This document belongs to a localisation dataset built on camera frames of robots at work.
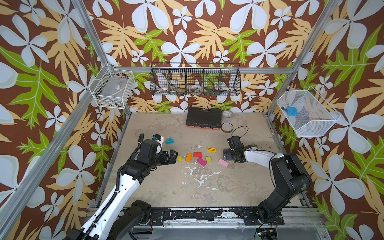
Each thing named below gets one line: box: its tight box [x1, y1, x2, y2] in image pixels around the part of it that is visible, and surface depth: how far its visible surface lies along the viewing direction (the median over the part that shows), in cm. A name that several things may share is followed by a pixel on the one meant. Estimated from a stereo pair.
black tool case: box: [185, 106, 222, 130], surface depth 115 cm
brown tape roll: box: [221, 122, 234, 133], surface depth 113 cm
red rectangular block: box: [193, 152, 204, 158], surface depth 100 cm
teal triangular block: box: [165, 138, 175, 145], surface depth 106 cm
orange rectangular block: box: [185, 153, 193, 163], surface depth 97 cm
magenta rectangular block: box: [197, 157, 208, 167], surface depth 95 cm
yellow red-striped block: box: [207, 147, 217, 153], surface depth 100 cm
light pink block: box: [218, 158, 229, 168], surface depth 94 cm
